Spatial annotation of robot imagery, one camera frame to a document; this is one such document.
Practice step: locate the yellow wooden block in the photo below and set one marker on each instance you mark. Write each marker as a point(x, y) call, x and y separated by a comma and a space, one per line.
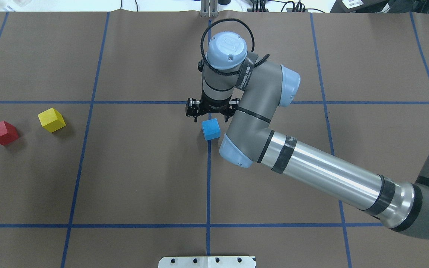
point(51, 120)

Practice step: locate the blue wooden block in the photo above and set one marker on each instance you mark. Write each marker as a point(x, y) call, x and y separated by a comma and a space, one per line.
point(211, 129)

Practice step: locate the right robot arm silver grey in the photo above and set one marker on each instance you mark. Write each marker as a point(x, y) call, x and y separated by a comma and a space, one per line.
point(238, 85)

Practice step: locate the aluminium frame post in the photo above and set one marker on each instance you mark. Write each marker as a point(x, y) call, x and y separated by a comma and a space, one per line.
point(209, 8)

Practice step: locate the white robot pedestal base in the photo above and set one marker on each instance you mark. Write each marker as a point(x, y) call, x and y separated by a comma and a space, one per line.
point(208, 262)

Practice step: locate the red wooden block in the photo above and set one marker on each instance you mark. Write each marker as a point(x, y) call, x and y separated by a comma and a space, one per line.
point(8, 133)

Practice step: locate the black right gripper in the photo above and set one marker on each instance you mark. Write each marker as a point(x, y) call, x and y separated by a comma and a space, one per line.
point(213, 105)

